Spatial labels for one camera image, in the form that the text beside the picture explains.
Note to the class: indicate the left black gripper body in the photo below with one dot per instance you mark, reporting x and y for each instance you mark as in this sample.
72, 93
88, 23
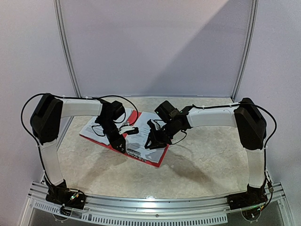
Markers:
113, 141

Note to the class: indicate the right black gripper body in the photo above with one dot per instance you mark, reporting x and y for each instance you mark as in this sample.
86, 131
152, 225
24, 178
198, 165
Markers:
159, 133

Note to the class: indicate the stack of printed papers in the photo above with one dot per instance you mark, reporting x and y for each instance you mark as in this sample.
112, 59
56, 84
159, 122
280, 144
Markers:
137, 141

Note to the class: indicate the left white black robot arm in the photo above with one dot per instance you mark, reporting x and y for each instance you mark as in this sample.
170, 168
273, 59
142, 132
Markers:
45, 123

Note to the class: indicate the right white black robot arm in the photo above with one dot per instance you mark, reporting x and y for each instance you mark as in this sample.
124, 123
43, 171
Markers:
243, 115

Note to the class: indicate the metal clip top of folder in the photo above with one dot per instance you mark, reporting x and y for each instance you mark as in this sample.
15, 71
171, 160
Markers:
135, 154

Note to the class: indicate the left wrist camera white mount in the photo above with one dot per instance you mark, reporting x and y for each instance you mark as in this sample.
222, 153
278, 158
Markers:
128, 129

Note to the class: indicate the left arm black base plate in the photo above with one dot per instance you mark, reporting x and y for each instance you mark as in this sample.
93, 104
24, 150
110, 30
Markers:
66, 197

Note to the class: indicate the aluminium front rail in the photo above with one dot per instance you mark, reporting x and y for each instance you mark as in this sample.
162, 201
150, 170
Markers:
117, 211

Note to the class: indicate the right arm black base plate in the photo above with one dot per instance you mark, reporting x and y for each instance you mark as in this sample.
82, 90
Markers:
245, 199

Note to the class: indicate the left aluminium frame post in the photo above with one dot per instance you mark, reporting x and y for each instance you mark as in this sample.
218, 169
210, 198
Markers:
65, 46

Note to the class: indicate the aluminium frame post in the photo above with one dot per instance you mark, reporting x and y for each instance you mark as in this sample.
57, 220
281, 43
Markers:
246, 49
65, 46

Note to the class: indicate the right aluminium frame post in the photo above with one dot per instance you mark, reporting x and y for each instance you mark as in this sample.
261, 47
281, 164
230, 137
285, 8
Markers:
246, 49

